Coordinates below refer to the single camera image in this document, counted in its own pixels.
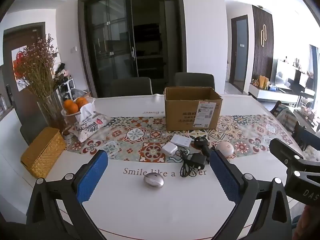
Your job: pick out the dark room door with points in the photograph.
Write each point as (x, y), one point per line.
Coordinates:
(240, 55)

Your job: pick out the white flat rectangular device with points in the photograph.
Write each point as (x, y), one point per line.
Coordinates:
(181, 140)

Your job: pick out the glass vase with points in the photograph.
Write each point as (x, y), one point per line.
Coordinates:
(51, 112)

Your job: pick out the dried flower bouquet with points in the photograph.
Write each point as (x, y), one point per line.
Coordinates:
(37, 67)

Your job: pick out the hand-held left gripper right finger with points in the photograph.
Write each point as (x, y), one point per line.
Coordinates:
(225, 177)

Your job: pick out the gold wall ornament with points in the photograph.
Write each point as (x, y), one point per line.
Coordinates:
(263, 36)

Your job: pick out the brown cardboard box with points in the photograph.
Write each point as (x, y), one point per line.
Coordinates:
(190, 105)

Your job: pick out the dark wood slat panel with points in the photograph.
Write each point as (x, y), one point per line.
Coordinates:
(257, 60)

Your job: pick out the red door poster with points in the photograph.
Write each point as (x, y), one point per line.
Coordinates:
(18, 62)

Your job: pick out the yellow woven box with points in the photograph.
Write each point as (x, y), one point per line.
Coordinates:
(42, 152)

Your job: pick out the silver computer mouse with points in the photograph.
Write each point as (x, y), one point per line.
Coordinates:
(153, 181)

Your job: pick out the dark dining chair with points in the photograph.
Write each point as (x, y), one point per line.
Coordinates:
(195, 80)
(132, 87)

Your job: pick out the white fruit basket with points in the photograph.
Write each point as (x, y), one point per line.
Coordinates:
(75, 113)

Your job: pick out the wooden chair with plaid cushion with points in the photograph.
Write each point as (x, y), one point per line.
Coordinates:
(287, 116)

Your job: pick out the white shoe shelf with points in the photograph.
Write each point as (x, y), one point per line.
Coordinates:
(66, 86)

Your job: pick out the dark glass sliding door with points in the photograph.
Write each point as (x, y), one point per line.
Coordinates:
(130, 42)

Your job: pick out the orange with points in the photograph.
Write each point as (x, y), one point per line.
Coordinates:
(82, 102)
(70, 107)

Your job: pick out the white wall switch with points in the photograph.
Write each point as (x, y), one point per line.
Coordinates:
(72, 49)

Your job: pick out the white television cabinet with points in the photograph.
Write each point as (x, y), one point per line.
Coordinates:
(270, 93)

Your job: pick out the television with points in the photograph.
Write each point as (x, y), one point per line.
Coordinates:
(287, 75)

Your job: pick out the person's right hand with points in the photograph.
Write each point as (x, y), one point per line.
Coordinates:
(312, 222)

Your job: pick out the brown entry door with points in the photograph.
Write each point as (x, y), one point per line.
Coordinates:
(35, 37)

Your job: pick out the leaf print tissue pouch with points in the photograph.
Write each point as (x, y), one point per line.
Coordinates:
(87, 126)

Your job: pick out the white round device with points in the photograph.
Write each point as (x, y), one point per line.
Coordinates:
(225, 149)

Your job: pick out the black round plug adapter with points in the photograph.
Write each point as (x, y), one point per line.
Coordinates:
(201, 142)

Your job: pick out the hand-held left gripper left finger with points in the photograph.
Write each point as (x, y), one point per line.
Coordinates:
(91, 177)

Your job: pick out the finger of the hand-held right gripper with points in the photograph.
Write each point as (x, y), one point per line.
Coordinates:
(282, 147)

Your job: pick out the white square power adapter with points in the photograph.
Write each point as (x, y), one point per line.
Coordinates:
(170, 149)

